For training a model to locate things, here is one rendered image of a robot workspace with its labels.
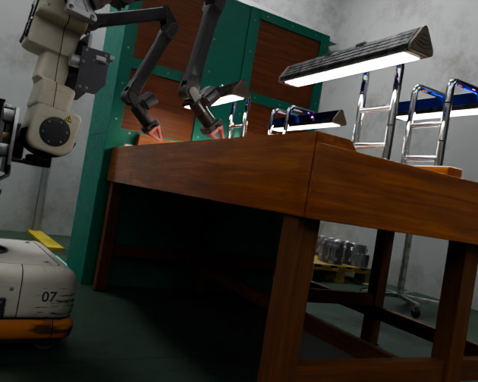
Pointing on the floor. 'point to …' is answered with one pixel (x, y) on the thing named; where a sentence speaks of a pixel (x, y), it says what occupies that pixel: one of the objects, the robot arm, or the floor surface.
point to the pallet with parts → (341, 261)
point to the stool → (404, 283)
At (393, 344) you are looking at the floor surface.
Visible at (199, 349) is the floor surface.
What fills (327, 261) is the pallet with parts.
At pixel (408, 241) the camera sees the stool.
